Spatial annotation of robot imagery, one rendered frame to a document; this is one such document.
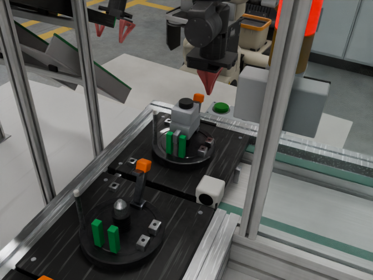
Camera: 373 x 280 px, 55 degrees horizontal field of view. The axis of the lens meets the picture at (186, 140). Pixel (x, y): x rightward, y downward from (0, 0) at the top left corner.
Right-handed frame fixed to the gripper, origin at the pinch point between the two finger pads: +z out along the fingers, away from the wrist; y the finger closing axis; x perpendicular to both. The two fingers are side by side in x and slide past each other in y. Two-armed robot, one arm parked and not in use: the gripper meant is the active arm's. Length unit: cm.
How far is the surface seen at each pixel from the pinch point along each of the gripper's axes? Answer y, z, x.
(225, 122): 4.2, 9.1, 2.2
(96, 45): -195, 106, 224
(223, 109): 2.2, 7.9, 6.2
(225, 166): 9.5, 8.0, -15.5
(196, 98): -0.6, -1.7, -7.2
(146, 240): 4.7, 4.2, -41.3
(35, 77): -200, 105, 140
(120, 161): -11.0, 7.8, -23.1
